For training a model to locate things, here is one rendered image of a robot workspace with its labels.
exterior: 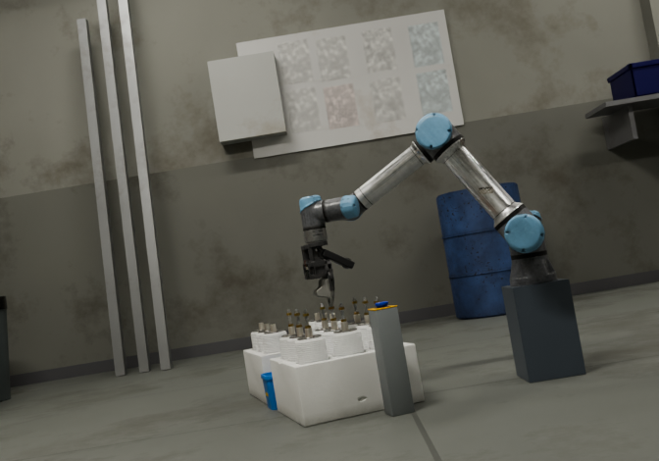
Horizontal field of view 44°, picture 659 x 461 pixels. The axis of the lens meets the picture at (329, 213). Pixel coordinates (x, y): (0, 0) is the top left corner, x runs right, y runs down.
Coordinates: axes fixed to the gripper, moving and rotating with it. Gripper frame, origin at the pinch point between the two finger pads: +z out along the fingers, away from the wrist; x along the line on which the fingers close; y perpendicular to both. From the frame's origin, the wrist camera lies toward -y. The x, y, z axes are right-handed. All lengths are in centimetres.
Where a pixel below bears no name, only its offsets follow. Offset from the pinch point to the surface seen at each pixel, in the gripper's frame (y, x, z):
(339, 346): 4.1, 14.9, 13.5
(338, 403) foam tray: 8.6, 19.5, 29.7
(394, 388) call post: -5.3, 32.5, 26.7
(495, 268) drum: -158, -191, 5
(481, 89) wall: -200, -247, -117
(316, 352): 12.3, 16.7, 13.7
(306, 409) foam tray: 18.7, 19.5, 29.4
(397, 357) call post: -7.8, 32.6, 18.0
